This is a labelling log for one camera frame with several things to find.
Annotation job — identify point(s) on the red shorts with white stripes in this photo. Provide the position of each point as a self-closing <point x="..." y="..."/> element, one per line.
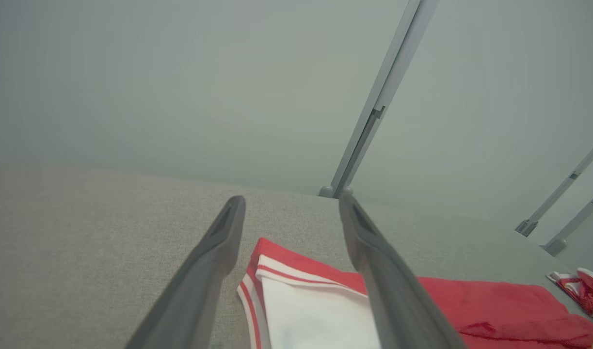
<point x="589" y="295"/>

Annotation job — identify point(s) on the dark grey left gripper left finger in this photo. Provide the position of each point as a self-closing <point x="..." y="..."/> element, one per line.
<point x="189" y="305"/>

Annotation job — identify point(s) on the red shirt with white sleeves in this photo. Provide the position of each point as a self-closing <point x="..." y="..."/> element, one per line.
<point x="495" y="310"/>

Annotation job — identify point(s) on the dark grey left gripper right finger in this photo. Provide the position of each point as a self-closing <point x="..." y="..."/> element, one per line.
<point x="398" y="310"/>

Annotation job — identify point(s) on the grey metal partition post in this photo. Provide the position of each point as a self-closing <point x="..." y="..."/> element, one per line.
<point x="560" y="190"/>
<point x="580" y="218"/>
<point x="369" y="121"/>

